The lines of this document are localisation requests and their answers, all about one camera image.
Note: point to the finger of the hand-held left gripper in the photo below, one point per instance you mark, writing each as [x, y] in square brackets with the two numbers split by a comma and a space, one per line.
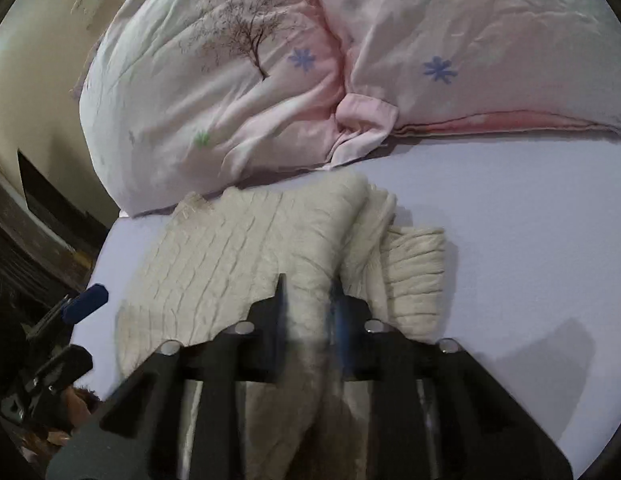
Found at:
[65, 362]
[85, 302]

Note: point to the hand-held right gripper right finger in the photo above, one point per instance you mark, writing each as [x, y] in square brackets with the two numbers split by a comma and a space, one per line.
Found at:
[336, 320]

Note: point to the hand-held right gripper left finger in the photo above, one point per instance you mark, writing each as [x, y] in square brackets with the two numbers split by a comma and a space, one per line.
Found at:
[281, 315]

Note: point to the cream knit sweater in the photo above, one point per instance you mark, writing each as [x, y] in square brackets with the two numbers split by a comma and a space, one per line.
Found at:
[240, 250]

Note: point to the dark wooden furniture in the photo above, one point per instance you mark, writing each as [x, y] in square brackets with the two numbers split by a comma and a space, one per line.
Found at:
[45, 200]

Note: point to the pink floral quilt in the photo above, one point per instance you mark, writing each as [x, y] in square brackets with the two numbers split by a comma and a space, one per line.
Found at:
[230, 100]

